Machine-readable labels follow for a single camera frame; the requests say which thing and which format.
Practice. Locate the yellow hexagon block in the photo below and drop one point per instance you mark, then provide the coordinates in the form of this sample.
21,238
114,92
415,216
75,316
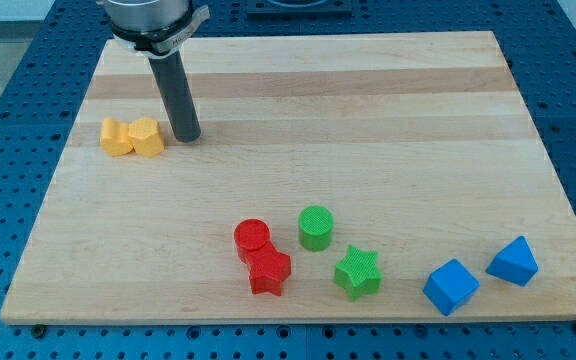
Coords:
146,137

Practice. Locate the blue triangle block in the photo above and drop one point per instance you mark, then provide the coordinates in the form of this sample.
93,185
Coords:
515,263

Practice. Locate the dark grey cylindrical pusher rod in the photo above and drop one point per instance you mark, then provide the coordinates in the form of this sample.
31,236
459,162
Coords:
174,89

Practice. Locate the green cylinder block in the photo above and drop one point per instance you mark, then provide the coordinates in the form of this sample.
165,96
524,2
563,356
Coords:
315,225

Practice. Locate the red cylinder block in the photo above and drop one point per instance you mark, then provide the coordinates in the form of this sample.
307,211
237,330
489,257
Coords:
250,235

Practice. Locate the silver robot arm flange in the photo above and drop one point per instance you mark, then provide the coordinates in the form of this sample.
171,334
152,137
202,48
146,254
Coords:
156,28

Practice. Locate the blue cube block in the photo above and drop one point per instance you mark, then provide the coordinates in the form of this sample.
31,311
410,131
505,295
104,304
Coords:
450,286

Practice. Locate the green star block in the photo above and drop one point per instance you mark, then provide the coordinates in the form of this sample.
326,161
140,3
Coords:
357,273

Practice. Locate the wooden board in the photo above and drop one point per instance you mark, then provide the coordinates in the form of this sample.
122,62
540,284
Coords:
419,144

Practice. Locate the red star block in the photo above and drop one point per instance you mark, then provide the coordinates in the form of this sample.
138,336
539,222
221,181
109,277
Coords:
268,269

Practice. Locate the yellow heart block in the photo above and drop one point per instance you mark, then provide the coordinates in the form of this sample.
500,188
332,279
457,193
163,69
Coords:
114,137

